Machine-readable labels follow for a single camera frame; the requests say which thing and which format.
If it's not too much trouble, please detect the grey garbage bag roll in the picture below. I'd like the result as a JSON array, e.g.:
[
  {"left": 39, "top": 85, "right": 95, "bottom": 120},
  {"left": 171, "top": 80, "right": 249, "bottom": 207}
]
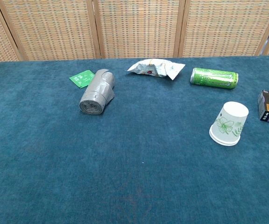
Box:
[{"left": 79, "top": 68, "right": 116, "bottom": 115}]

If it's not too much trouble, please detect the green printed card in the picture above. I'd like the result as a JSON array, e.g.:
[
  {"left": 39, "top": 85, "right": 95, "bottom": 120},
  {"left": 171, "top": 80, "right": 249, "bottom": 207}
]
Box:
[{"left": 69, "top": 69, "right": 95, "bottom": 90}]

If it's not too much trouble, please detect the white paper cup green print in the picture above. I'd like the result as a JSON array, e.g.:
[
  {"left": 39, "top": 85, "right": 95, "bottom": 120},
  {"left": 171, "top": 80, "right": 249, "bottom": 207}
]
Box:
[
  {"left": 209, "top": 101, "right": 249, "bottom": 143},
  {"left": 209, "top": 130, "right": 241, "bottom": 147}
]

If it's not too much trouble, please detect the blue carpet table cloth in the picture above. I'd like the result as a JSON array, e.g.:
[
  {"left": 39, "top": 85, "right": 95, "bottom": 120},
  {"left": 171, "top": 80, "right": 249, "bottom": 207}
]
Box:
[{"left": 0, "top": 55, "right": 269, "bottom": 224}]

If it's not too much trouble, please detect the green drink can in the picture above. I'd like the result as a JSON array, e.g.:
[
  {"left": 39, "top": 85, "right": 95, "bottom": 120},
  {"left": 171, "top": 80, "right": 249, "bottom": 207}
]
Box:
[{"left": 190, "top": 67, "right": 239, "bottom": 90}]

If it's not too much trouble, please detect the crumpled white snack packet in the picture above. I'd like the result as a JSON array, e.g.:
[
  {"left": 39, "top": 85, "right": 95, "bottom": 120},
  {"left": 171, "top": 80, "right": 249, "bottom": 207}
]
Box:
[{"left": 127, "top": 58, "right": 186, "bottom": 81}]

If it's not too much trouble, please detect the woven bamboo folding screen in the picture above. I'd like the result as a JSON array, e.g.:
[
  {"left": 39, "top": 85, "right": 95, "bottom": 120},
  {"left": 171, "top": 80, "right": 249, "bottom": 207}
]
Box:
[{"left": 0, "top": 0, "right": 269, "bottom": 63}]

